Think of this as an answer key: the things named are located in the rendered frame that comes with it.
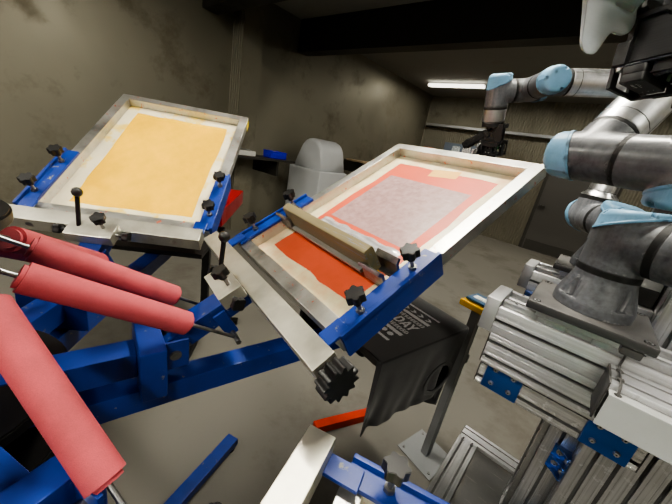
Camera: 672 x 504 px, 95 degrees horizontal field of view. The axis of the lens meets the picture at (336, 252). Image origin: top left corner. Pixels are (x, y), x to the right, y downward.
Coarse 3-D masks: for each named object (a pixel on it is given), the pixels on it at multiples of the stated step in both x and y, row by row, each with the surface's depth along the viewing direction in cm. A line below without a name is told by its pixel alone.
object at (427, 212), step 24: (432, 192) 101; (456, 192) 97; (480, 192) 93; (384, 216) 98; (408, 216) 94; (432, 216) 90; (456, 216) 87; (384, 240) 88; (408, 240) 85; (336, 264) 86; (336, 288) 78
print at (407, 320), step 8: (400, 312) 118; (408, 312) 119; (416, 312) 121; (424, 312) 122; (392, 320) 111; (400, 320) 112; (408, 320) 114; (416, 320) 115; (424, 320) 116; (432, 320) 117; (384, 328) 105; (392, 328) 106; (400, 328) 107; (408, 328) 108; (416, 328) 109; (384, 336) 101; (392, 336) 102
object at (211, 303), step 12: (204, 300) 75; (216, 300) 74; (192, 312) 73; (204, 312) 72; (216, 312) 73; (228, 312) 74; (204, 324) 72; (216, 324) 74; (180, 336) 69; (192, 336) 71
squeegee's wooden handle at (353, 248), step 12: (288, 204) 99; (288, 216) 100; (300, 216) 91; (312, 216) 88; (300, 228) 98; (312, 228) 88; (324, 228) 82; (336, 228) 80; (324, 240) 86; (336, 240) 78; (348, 240) 75; (360, 240) 73; (348, 252) 77; (360, 252) 71; (372, 252) 71; (372, 264) 73
